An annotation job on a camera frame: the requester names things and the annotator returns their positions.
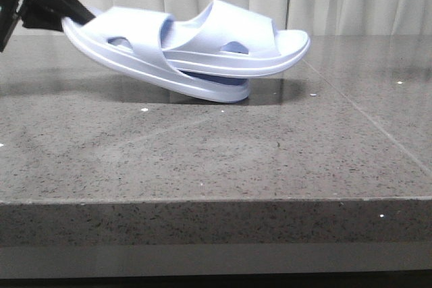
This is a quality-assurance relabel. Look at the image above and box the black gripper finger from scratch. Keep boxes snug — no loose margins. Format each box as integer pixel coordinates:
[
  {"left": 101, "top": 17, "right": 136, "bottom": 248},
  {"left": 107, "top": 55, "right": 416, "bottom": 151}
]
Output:
[{"left": 22, "top": 0, "right": 95, "bottom": 32}]

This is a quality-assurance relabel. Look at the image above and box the light blue slipper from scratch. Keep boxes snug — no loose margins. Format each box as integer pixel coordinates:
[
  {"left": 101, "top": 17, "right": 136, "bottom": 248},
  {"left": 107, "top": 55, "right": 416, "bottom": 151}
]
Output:
[
  {"left": 161, "top": 0, "right": 311, "bottom": 78},
  {"left": 61, "top": 7, "right": 250, "bottom": 103}
]

